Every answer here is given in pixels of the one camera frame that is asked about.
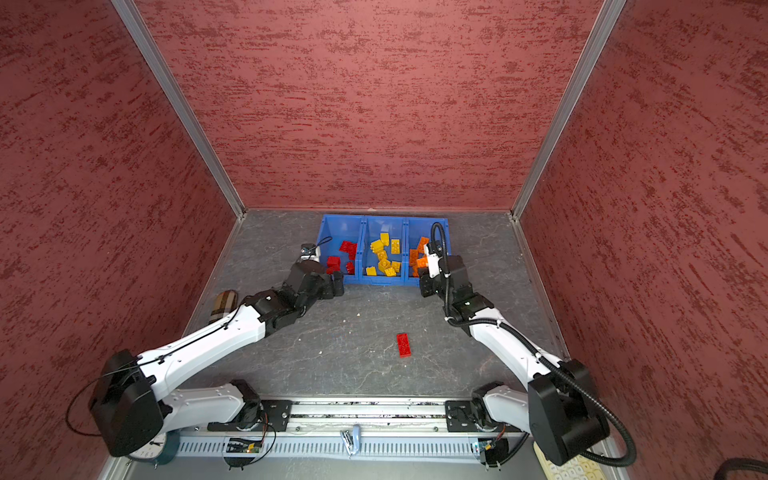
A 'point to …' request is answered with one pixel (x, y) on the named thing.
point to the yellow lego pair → (384, 264)
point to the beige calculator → (578, 468)
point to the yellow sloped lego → (396, 266)
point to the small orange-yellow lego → (390, 272)
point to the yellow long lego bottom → (377, 246)
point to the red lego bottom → (403, 345)
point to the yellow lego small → (381, 255)
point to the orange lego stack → (422, 262)
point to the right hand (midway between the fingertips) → (421, 273)
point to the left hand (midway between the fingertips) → (328, 280)
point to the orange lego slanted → (415, 272)
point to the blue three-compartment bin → (365, 229)
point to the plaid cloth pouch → (224, 304)
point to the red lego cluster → (333, 264)
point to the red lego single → (349, 247)
